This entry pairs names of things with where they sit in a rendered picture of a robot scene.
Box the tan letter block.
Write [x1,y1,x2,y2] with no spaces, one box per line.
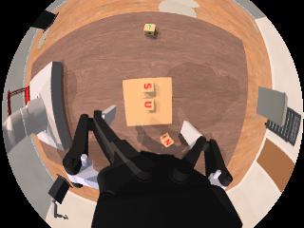
[161,133,174,147]
[144,24,156,35]
[142,80,154,92]
[142,98,154,110]

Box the peach flat mat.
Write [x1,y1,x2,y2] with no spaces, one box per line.
[123,78,172,126]

